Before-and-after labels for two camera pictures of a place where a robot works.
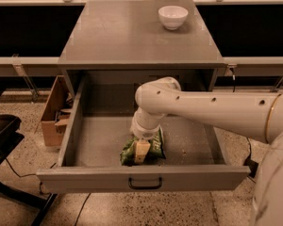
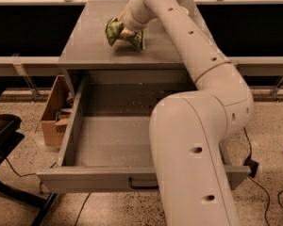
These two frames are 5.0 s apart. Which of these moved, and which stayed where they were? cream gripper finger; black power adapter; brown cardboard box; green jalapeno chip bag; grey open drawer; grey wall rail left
Moved: cream gripper finger; green jalapeno chip bag
Stayed: brown cardboard box; black power adapter; grey open drawer; grey wall rail left
